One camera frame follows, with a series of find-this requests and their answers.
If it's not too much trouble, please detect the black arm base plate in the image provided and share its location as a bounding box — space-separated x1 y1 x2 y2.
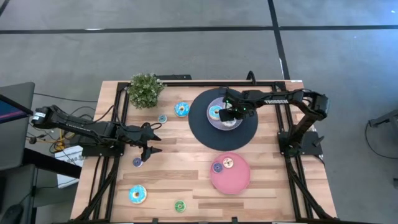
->
81 144 125 158
277 130 324 156

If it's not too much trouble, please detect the grey panel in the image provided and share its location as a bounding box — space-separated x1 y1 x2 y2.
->
0 82 35 171

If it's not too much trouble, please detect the round black placemat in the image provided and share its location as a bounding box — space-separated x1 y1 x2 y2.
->
188 87 259 152

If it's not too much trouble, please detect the green plant in black pot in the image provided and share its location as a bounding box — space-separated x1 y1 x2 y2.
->
126 73 167 110

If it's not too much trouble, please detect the large white blue-striped donut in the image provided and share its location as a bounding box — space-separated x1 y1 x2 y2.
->
221 118 239 128

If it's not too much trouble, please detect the tilted display screen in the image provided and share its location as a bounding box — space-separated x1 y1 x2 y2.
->
0 94 34 124

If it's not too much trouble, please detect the large blue iced donut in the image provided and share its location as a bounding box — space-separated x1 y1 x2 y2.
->
208 105 223 121
174 101 190 118

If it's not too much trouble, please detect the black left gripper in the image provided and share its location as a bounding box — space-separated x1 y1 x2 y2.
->
124 122 163 162

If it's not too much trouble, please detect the yellow cable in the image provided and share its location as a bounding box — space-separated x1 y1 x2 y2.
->
37 123 75 152

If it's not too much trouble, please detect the large turquoise iced donut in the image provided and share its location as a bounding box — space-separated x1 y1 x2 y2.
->
128 184 148 205

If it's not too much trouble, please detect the flat black device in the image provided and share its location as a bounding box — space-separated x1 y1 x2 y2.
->
154 73 193 81

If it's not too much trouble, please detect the purple plate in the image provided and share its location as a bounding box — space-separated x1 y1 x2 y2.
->
206 96 244 131

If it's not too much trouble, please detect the black cable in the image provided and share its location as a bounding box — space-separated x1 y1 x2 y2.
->
33 92 98 103

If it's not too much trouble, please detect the pink plate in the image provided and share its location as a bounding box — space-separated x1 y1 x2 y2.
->
209 152 251 195

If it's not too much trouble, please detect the black beam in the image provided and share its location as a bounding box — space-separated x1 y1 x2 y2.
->
23 148 82 179

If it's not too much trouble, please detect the white printed paper box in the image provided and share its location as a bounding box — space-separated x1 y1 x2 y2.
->
54 145 85 189

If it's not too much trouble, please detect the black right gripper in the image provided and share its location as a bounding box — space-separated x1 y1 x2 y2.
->
219 88 253 122

